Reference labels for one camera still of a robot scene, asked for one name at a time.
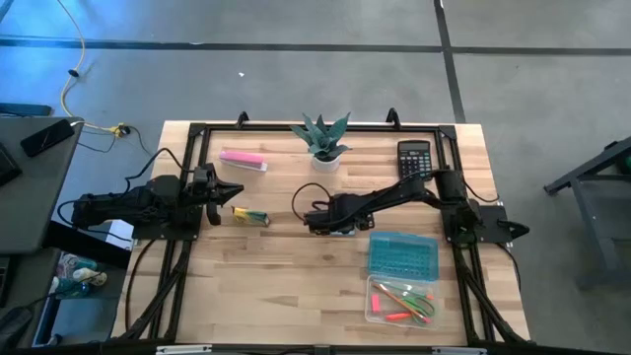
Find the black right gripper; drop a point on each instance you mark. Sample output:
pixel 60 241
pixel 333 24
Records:
pixel 345 212

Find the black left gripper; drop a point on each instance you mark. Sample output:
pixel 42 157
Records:
pixel 204 193

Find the yellow green crayon box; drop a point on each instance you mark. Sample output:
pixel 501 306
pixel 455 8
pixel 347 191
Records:
pixel 251 217

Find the teal lid clear pencil box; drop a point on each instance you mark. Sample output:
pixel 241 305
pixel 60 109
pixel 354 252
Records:
pixel 401 256

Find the yellow pencil pink eraser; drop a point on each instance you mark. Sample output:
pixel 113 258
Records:
pixel 399 302

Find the orange highlighter marker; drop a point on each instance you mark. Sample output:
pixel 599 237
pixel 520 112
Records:
pixel 398 316

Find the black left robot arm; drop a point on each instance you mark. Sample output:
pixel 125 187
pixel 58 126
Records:
pixel 123 202

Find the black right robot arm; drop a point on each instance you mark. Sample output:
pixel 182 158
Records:
pixel 404 190

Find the pink white stapler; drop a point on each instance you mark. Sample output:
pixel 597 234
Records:
pixel 242 161

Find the white plant pot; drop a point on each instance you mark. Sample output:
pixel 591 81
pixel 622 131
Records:
pixel 325 166

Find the green snake plant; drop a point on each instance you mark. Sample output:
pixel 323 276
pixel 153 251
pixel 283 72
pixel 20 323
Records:
pixel 323 140

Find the black desk calculator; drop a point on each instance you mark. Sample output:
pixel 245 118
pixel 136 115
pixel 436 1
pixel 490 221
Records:
pixel 413 155

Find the bin of assorted bottles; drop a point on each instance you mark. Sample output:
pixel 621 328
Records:
pixel 79 278

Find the black smartphone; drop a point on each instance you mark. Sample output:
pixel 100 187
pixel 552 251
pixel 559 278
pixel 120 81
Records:
pixel 47 138

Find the black side desk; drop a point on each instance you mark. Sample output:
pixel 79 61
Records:
pixel 34 207

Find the dark flat bar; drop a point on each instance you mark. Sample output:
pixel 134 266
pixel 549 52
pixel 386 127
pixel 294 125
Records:
pixel 24 109

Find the black metal side table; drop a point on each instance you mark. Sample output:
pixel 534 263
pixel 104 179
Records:
pixel 591 163

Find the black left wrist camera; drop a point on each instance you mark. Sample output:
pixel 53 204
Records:
pixel 204 175

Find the black aluminium table frame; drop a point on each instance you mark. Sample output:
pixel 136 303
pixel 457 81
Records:
pixel 276 129

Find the silver metal bracket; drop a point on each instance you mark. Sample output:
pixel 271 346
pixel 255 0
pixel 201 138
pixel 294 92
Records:
pixel 183 349
pixel 458 351

